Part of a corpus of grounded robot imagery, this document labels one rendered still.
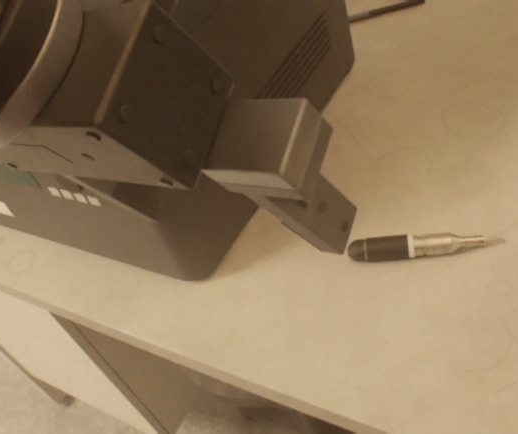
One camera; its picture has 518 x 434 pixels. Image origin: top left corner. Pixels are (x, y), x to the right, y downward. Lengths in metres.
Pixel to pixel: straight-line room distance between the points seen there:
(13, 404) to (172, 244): 1.43
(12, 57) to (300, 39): 0.60
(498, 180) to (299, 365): 0.31
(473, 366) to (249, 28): 0.42
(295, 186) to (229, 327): 0.44
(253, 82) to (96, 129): 0.51
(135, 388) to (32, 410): 0.73
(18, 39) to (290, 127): 0.09
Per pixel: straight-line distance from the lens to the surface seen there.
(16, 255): 0.87
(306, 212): 0.26
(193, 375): 0.97
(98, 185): 0.34
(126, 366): 1.21
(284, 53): 0.74
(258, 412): 1.53
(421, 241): 0.62
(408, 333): 0.58
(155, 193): 0.37
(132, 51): 0.19
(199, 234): 0.64
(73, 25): 0.22
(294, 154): 0.20
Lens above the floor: 1.39
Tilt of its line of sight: 43 degrees down
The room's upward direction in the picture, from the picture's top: 22 degrees counter-clockwise
